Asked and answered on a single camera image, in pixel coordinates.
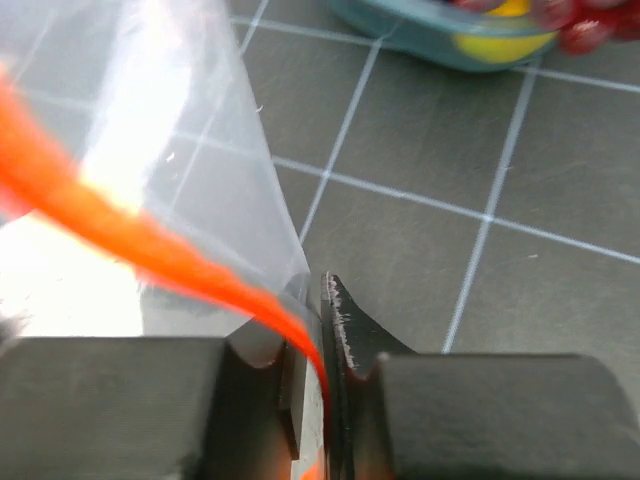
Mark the yellow lemon front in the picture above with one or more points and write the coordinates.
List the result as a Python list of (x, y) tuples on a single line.
[(499, 50)]

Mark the black grid mat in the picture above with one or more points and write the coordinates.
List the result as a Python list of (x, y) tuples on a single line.
[(471, 212)]

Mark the teal fruit bowl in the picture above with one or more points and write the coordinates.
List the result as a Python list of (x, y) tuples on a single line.
[(425, 29)]

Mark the clear bag with orange zipper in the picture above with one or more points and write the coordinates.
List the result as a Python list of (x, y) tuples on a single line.
[(136, 177)]

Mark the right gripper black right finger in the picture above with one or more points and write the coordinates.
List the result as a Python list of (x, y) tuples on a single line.
[(400, 414)]

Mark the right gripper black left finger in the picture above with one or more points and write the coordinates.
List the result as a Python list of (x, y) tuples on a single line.
[(77, 404)]

